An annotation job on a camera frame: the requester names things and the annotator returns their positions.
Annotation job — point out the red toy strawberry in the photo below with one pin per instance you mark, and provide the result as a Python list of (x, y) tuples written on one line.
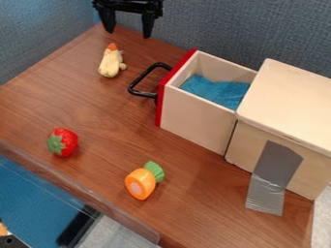
[(63, 141)]

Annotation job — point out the drawer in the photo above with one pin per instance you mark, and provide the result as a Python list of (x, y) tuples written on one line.
[(202, 100)]

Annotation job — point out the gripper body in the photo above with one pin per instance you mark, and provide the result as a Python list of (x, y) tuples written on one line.
[(129, 4)]

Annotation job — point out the blue cloth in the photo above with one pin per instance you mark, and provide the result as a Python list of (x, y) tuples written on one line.
[(217, 91)]

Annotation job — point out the yellow plush duck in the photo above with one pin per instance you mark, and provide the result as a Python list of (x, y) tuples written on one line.
[(111, 61)]

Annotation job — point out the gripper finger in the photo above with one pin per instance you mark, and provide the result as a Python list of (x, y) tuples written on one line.
[(107, 21), (148, 25)]

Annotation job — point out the cabinet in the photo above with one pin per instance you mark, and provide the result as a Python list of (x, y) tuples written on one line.
[(286, 126)]

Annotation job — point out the orange toy carrot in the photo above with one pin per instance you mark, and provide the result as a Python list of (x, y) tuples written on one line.
[(144, 180)]

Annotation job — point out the grey tape strip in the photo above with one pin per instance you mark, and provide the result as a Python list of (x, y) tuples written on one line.
[(272, 180)]

